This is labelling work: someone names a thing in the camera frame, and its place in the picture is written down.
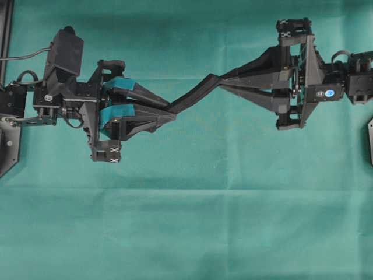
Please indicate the green table cloth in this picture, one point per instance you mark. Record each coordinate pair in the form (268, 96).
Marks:
(219, 193)

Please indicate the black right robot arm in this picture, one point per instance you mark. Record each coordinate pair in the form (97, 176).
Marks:
(291, 78)

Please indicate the black metal frame rail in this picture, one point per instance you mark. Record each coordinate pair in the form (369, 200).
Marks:
(6, 24)

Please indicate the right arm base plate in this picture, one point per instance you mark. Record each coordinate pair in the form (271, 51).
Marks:
(370, 139)

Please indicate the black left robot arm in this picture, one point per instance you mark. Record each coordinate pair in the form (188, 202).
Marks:
(17, 102)

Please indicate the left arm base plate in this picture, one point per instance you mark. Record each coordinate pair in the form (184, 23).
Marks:
(10, 143)

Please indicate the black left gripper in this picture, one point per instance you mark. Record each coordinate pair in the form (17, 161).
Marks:
(61, 95)

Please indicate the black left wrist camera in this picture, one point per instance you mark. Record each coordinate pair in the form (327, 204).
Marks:
(63, 62)

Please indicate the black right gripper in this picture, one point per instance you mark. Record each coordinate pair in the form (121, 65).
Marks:
(313, 81)

